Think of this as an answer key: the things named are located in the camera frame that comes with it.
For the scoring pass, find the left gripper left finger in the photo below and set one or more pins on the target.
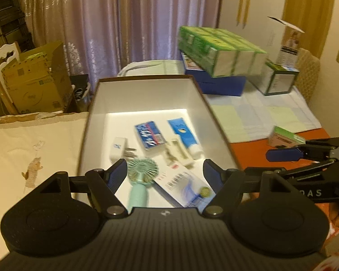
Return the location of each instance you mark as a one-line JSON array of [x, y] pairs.
[[103, 184]]

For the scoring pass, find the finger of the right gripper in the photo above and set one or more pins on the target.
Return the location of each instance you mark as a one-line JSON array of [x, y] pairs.
[[326, 170], [314, 150]]

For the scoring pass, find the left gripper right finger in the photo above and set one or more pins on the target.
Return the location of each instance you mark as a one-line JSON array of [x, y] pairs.
[[227, 186]]

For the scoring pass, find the small green medicine box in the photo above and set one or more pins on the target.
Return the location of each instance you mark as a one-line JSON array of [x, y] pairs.
[[280, 137]]

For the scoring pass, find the white adapter marked 2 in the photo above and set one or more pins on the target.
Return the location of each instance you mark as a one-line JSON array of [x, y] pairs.
[[119, 150]]

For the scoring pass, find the blue white lotion box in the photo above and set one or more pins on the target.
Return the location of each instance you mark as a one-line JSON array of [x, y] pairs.
[[181, 188]]

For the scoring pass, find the mint handheld fan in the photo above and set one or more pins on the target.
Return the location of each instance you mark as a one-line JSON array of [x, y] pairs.
[[141, 174]]

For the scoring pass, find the white hair claw clip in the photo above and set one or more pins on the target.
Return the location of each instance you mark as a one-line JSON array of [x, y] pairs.
[[175, 151]]

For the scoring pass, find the clear floss pick box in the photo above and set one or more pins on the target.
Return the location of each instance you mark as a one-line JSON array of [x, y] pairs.
[[149, 135]]

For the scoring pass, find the blue hand cream tube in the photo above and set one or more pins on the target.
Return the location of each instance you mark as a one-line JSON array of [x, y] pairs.
[[188, 139]]

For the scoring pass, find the red Motul cardboard sheet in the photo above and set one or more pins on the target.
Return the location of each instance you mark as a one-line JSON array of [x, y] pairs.
[[260, 154]]

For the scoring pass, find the dark green labelled box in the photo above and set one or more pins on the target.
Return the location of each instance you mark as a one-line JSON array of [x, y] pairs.
[[274, 79]]

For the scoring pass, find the cream printed bed sheet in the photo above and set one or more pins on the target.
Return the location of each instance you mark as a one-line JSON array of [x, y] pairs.
[[31, 150]]

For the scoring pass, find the brown open shoe box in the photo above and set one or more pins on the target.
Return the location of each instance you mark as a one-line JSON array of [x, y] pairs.
[[164, 129]]

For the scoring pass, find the quilted beige chair cover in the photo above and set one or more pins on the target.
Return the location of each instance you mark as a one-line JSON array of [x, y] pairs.
[[309, 70]]

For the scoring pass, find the blue flat box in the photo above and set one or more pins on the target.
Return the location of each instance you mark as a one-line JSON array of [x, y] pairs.
[[222, 86]]

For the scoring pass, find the tall white product box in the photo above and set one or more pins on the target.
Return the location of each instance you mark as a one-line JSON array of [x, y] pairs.
[[282, 42]]

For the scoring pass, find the black paper bag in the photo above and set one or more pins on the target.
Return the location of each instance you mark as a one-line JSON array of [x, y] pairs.
[[82, 91]]

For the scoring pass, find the brown cardboard boxes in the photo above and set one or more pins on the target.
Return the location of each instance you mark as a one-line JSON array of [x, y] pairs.
[[39, 80]]

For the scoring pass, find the green wrapped tissue pack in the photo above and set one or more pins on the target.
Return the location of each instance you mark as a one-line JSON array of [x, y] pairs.
[[221, 53]]

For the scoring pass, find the white carved wooden board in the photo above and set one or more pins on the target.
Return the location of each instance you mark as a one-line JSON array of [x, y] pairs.
[[8, 53]]

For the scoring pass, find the purple curtain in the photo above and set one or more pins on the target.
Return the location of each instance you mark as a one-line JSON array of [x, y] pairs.
[[101, 37]]

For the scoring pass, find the black folding ladder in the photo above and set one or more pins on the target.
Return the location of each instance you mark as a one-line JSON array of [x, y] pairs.
[[13, 26]]

